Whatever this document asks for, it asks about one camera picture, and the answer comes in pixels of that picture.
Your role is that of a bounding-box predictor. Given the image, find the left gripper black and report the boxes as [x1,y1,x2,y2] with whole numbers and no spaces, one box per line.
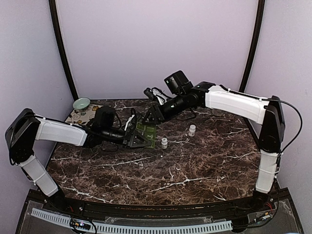
[102,127,152,150]

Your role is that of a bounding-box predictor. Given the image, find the white pill bottle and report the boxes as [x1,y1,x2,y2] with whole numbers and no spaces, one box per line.
[188,124,196,137]

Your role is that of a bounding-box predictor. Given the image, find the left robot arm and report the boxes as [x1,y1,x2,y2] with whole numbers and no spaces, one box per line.
[5,106,152,213]

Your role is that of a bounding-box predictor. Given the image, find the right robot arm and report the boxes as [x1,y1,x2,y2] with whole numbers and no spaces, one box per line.
[142,71,285,212]

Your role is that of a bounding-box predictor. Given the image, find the white bottle cap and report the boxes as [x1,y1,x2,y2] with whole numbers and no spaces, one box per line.
[161,137,168,149]

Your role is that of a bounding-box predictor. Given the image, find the floral square plate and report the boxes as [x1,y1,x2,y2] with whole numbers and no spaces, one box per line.
[65,104,102,125]

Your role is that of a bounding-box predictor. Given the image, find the pale green bowl left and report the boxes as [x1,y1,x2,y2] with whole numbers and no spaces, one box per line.
[73,97,91,111]

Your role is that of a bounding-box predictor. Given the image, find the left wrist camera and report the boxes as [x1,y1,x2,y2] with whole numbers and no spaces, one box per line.
[123,114,137,131]

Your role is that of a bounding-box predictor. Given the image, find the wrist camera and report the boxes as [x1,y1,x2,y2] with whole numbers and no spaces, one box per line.
[143,87,171,105]
[123,114,137,131]

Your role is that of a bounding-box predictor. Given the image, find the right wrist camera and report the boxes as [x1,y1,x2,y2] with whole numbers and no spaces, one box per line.
[143,87,171,105]

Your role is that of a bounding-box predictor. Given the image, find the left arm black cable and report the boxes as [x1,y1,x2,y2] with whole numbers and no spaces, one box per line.
[99,109,137,152]

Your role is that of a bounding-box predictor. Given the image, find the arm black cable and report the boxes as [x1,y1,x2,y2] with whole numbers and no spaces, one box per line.
[263,98,303,156]
[99,109,137,152]

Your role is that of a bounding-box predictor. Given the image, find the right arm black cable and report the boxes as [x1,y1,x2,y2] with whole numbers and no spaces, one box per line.
[263,98,303,156]

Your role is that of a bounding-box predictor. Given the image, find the white slotted cable duct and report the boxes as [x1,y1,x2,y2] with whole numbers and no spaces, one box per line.
[30,208,233,234]

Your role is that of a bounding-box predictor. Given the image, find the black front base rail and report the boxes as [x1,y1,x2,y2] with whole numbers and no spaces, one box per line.
[24,190,291,222]

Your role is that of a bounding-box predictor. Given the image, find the left black frame post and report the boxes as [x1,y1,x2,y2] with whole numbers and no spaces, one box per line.
[48,0,78,101]

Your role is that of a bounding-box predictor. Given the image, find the black frame post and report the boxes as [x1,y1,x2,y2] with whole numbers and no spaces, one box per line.
[48,0,78,101]
[239,0,266,93]

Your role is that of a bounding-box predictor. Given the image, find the right black frame post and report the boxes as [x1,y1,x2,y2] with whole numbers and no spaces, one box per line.
[239,0,266,93]

